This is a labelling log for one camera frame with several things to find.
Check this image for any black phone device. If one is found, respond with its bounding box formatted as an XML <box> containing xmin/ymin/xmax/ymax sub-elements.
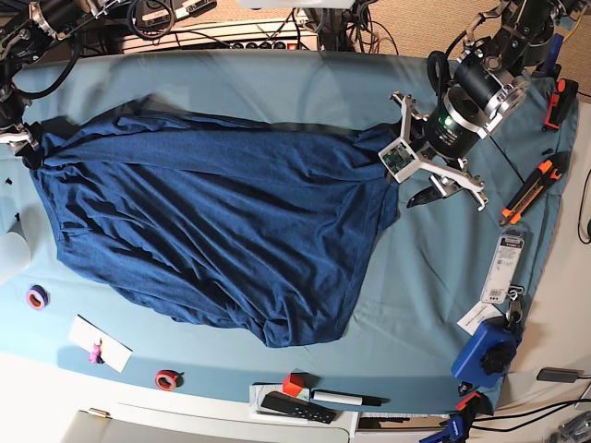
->
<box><xmin>537</xmin><ymin>367</ymin><xmax>580</xmax><ymax>384</ymax></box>

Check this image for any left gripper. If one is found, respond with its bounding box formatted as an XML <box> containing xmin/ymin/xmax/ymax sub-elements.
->
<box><xmin>406</xmin><ymin>87</ymin><xmax>488</xmax><ymax>208</ymax></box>

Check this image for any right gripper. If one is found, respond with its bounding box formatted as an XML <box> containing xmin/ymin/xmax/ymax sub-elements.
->
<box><xmin>1</xmin><ymin>122</ymin><xmax>42</xmax><ymax>160</ymax></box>

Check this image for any red cube block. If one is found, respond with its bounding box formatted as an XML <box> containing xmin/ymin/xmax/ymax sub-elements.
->
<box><xmin>282</xmin><ymin>373</ymin><xmax>305</xmax><ymax>398</ymax></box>

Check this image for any small pink toy figure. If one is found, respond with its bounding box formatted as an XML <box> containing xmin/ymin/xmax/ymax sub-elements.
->
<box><xmin>89</xmin><ymin>340</ymin><xmax>104</xmax><ymax>365</ymax></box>

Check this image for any light blue table cloth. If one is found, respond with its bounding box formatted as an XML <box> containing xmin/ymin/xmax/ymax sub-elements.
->
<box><xmin>1</xmin><ymin>50</ymin><xmax>578</xmax><ymax>413</ymax></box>

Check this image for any clear blister retail package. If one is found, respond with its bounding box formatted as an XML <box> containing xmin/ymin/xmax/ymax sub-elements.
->
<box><xmin>480</xmin><ymin>226</ymin><xmax>525</xmax><ymax>305</ymax></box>

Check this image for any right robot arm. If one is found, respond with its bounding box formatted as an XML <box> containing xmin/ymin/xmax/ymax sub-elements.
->
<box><xmin>1</xmin><ymin>1</ymin><xmax>121</xmax><ymax>170</ymax></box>

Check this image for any orange black utility knife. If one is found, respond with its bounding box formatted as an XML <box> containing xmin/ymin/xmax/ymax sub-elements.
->
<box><xmin>499</xmin><ymin>152</ymin><xmax>569</xmax><ymax>227</ymax></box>

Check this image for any black remote control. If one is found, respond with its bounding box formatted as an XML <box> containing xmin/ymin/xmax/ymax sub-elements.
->
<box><xmin>261</xmin><ymin>392</ymin><xmax>337</xmax><ymax>425</ymax></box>

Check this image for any white paper card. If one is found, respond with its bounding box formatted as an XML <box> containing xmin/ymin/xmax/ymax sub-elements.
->
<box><xmin>68</xmin><ymin>315</ymin><xmax>133</xmax><ymax>373</ymax></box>

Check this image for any blue box with knob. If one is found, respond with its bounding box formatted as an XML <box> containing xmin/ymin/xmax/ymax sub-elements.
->
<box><xmin>451</xmin><ymin>317</ymin><xmax>523</xmax><ymax>389</ymax></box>

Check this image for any black zip tie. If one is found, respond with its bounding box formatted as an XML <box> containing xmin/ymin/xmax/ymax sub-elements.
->
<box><xmin>489</xmin><ymin>137</ymin><xmax>525</xmax><ymax>185</ymax></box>

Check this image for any dark blue t-shirt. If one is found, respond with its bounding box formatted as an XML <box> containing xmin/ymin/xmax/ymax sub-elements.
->
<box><xmin>30</xmin><ymin>114</ymin><xmax>398</xmax><ymax>348</ymax></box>

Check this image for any purple tape roll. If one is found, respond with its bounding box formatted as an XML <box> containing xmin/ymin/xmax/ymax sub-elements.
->
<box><xmin>26</xmin><ymin>285</ymin><xmax>49</xmax><ymax>310</ymax></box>

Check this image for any white black marker pen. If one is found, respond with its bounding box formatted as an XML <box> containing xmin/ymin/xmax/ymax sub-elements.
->
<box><xmin>310</xmin><ymin>389</ymin><xmax>389</xmax><ymax>407</ymax></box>

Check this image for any white label card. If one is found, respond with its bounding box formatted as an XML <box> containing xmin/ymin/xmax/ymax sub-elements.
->
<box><xmin>457</xmin><ymin>302</ymin><xmax>502</xmax><ymax>336</ymax></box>

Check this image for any red tape roll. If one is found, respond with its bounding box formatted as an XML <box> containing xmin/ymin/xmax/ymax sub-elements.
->
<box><xmin>154</xmin><ymin>369</ymin><xmax>184</xmax><ymax>392</ymax></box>

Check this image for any white power strip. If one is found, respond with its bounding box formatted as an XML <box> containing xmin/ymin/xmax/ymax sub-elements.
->
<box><xmin>117</xmin><ymin>17</ymin><xmax>319</xmax><ymax>54</ymax></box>

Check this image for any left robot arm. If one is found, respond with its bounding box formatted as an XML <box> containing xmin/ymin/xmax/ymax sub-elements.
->
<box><xmin>407</xmin><ymin>1</ymin><xmax>590</xmax><ymax>208</ymax></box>

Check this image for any blue black clamp bottom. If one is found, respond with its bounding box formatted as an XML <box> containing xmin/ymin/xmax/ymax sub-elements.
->
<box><xmin>419</xmin><ymin>391</ymin><xmax>491</xmax><ymax>443</ymax></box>

